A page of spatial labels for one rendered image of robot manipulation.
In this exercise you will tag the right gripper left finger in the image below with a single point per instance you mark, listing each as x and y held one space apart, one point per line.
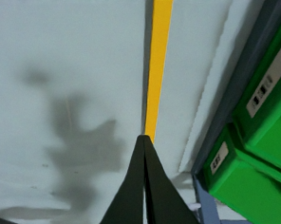
127 205

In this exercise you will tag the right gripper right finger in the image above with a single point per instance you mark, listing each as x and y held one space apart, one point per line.
167 205

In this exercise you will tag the green open bin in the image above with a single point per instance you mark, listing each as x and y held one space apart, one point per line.
254 117
254 196

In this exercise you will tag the yellow bar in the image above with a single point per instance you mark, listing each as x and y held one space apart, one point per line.
159 35

